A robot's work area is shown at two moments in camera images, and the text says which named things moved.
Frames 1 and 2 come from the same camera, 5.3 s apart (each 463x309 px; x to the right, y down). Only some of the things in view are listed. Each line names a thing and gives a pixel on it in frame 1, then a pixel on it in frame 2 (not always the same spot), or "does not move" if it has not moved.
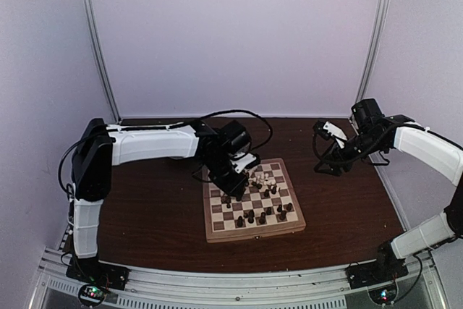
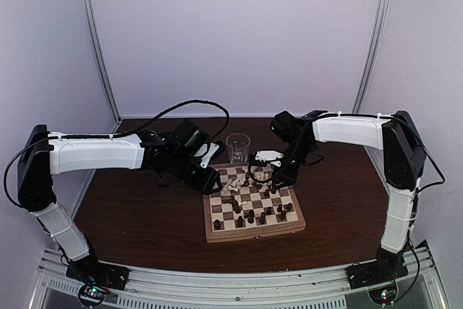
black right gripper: [336, 154] → [288, 177]
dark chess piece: [262, 221] does not move
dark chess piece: [251, 216] does not move
